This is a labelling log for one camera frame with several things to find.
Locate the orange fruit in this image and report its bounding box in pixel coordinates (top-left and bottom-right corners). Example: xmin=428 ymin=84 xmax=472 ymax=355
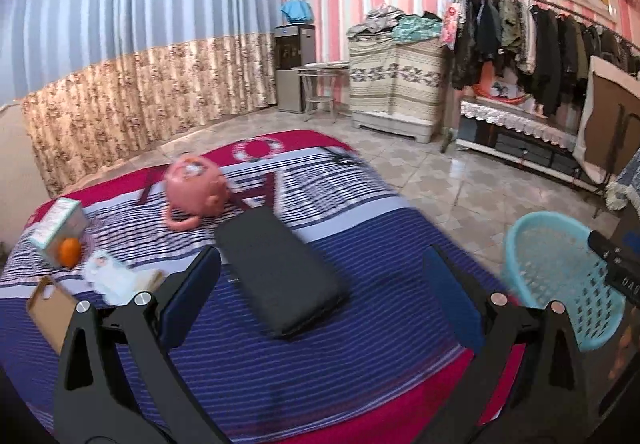
xmin=58 ymin=237 xmax=82 ymax=268

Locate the white crumpled wrapper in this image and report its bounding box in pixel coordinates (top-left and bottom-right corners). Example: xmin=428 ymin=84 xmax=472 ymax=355
xmin=82 ymin=249 xmax=165 ymax=306

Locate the white green tissue box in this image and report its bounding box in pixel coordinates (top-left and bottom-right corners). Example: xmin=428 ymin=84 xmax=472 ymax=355
xmin=28 ymin=198 xmax=89 ymax=268

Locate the brown board white frame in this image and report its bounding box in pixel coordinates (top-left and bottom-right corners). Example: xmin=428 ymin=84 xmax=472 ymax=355
xmin=573 ymin=56 xmax=639 ymax=185

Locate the blue floral fringed cloth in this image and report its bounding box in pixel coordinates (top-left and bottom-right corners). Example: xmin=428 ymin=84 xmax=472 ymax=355
xmin=605 ymin=149 xmax=640 ymax=213

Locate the pink round plush toy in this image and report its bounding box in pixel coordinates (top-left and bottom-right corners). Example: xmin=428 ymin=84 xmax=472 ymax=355
xmin=163 ymin=154 xmax=231 ymax=232

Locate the pile of folded clothes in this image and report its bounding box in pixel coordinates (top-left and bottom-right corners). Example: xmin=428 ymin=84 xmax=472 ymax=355
xmin=346 ymin=5 xmax=444 ymax=44

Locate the light blue laundry basket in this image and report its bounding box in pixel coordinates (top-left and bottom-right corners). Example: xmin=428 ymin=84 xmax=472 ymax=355
xmin=501 ymin=211 xmax=625 ymax=352

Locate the low tv cabinet lace cover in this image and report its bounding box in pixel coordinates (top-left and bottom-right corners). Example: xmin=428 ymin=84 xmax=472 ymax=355
xmin=457 ymin=97 xmax=597 ymax=192

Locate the striped blue red bed blanket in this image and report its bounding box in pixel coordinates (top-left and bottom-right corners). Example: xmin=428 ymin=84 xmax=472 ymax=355
xmin=1 ymin=130 xmax=506 ymax=443

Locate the brown cardboard piece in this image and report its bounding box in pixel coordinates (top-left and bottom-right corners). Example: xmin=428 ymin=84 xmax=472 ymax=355
xmin=26 ymin=276 xmax=77 ymax=355

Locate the grey water dispenser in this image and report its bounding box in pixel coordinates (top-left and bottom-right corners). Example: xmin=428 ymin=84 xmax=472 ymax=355
xmin=273 ymin=24 xmax=316 ymax=114

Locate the blue and floral curtain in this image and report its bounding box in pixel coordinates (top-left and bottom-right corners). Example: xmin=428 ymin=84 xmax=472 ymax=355
xmin=1 ymin=0 xmax=280 ymax=195

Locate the blue covered water bottle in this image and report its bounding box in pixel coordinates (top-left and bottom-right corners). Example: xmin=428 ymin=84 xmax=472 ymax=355
xmin=280 ymin=0 xmax=314 ymax=25

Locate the clothes rack with dark garments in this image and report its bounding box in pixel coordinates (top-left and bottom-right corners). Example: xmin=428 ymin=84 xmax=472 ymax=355
xmin=445 ymin=0 xmax=639 ymax=116

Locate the small metal stool table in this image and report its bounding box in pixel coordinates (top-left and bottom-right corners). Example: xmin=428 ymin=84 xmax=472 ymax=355
xmin=295 ymin=62 xmax=348 ymax=122

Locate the patterned cloth covered cabinet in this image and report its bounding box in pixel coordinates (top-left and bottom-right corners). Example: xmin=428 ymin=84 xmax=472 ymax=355
xmin=348 ymin=34 xmax=447 ymax=144

